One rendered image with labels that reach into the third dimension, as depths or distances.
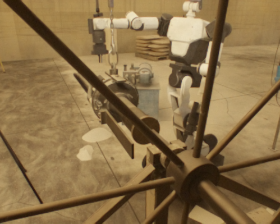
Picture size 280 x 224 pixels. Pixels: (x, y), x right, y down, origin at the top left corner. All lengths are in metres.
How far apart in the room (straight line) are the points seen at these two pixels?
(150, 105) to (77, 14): 6.38
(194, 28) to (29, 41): 7.67
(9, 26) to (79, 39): 2.21
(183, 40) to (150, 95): 1.51
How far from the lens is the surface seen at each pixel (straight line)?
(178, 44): 1.72
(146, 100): 3.11
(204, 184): 0.76
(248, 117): 0.85
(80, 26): 9.06
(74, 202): 0.68
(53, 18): 8.94
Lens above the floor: 1.41
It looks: 22 degrees down
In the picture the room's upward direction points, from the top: straight up
